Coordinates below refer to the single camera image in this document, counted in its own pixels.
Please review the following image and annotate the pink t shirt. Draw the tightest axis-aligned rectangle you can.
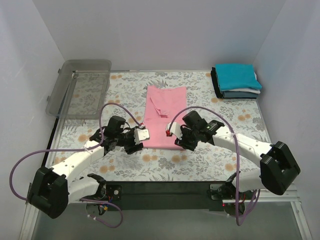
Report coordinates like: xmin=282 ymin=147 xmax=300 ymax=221
xmin=143 ymin=85 xmax=187 ymax=150

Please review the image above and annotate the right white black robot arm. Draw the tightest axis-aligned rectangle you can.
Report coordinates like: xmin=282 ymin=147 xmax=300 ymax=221
xmin=166 ymin=110 xmax=301 ymax=199

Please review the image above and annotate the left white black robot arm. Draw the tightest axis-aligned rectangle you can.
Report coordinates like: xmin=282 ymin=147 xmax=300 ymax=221
xmin=27 ymin=116 xmax=150 ymax=219

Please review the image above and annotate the floral table mat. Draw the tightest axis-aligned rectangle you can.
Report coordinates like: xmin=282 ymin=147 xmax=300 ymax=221
xmin=49 ymin=70 xmax=278 ymax=183

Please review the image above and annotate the grey blue folded t shirt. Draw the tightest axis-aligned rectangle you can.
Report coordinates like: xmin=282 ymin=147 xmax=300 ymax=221
xmin=222 ymin=91 xmax=259 ymax=99

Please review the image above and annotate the clear plastic bin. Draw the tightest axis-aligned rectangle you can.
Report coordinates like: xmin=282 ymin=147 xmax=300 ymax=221
xmin=45 ymin=59 xmax=112 ymax=120

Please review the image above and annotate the teal folded t shirt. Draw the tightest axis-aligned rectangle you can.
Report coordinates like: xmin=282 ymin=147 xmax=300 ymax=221
xmin=215 ymin=63 xmax=262 ymax=91

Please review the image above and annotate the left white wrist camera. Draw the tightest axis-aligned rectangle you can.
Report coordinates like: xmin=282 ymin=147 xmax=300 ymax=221
xmin=133 ymin=127 xmax=150 ymax=145

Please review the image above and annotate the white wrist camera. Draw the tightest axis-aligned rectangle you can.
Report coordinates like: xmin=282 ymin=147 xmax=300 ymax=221
xmin=133 ymin=127 xmax=150 ymax=145
xmin=165 ymin=122 xmax=183 ymax=140

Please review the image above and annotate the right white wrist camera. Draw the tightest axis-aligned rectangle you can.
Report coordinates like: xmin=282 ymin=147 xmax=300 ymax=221
xmin=165 ymin=122 xmax=183 ymax=140

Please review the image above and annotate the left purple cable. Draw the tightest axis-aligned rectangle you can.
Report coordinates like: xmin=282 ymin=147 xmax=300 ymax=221
xmin=9 ymin=102 xmax=146 ymax=229

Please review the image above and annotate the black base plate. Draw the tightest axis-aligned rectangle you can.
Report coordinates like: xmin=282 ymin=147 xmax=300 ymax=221
xmin=77 ymin=181 xmax=256 ymax=212

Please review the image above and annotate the aluminium frame rail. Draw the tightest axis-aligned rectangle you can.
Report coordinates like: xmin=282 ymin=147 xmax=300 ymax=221
xmin=20 ymin=183 xmax=312 ymax=240

